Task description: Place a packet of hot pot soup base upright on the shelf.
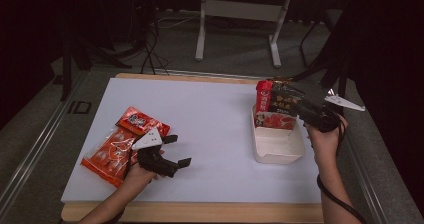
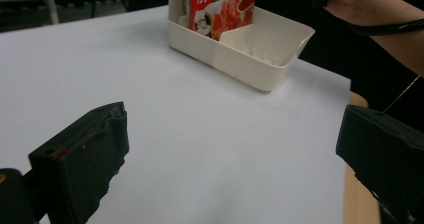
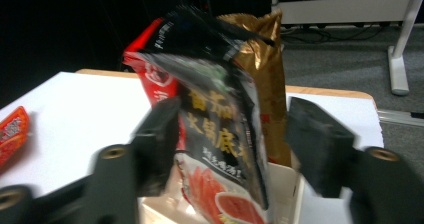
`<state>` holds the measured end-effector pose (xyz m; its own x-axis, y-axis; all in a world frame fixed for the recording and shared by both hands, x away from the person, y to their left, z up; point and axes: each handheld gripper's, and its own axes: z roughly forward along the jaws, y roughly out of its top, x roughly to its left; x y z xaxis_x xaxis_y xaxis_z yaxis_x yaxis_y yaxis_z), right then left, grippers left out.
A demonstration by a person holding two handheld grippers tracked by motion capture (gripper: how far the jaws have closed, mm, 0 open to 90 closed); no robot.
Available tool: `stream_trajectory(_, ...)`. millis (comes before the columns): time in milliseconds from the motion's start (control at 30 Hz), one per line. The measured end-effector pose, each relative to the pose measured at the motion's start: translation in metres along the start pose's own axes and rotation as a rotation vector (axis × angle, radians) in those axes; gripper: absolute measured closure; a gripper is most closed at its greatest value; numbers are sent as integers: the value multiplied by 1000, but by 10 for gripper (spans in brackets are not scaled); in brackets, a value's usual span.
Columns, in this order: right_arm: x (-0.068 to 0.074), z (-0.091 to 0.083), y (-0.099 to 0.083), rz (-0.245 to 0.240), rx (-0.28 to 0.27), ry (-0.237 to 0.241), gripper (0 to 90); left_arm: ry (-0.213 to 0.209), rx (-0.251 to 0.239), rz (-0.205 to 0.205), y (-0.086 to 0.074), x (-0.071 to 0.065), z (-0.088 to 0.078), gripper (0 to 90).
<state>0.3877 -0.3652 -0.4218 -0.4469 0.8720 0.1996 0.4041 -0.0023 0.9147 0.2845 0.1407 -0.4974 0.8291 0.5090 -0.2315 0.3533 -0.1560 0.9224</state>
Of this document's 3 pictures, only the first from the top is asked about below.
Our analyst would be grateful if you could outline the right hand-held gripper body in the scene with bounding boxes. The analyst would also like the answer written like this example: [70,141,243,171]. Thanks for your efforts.
[295,93,366,134]

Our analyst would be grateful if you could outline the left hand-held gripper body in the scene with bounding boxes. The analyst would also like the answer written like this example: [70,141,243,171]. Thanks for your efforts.
[131,127,180,179]

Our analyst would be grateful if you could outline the red and black food packet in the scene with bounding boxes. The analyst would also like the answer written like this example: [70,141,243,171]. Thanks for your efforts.
[254,79,306,131]

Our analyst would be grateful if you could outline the small red seasoning packet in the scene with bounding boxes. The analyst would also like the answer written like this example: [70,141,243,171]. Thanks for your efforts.
[115,105,171,139]

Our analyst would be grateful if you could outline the white plastic organizer box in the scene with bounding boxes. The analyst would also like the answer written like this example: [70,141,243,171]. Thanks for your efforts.
[251,104,306,165]

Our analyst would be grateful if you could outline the orange sausage packet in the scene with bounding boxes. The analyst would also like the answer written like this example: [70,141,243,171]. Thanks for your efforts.
[80,126,143,189]

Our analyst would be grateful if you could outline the person's left hand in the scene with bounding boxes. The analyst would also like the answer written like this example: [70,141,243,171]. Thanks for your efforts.
[123,149,167,193]

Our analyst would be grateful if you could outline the person's right hand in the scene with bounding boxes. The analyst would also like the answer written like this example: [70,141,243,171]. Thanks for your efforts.
[305,114,349,166]

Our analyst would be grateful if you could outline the black metal stand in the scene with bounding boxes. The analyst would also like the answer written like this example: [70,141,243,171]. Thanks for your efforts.
[293,10,353,93]

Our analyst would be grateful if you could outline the white table mat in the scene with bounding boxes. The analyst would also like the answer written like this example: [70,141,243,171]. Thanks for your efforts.
[61,77,323,205]

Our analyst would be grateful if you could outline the black tripod stand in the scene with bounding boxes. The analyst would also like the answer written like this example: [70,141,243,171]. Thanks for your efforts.
[59,13,134,102]

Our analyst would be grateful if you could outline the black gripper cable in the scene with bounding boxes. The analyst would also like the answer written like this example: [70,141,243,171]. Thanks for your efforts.
[315,115,368,224]

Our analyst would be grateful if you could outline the black floor cables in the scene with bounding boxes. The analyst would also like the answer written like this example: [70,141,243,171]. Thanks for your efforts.
[139,13,170,76]

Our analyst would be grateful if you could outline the white metal desk frame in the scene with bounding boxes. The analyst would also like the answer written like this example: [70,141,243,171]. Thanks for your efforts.
[194,0,294,69]

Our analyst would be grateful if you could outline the aluminium floor rail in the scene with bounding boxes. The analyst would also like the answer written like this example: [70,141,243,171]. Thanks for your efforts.
[0,71,88,215]

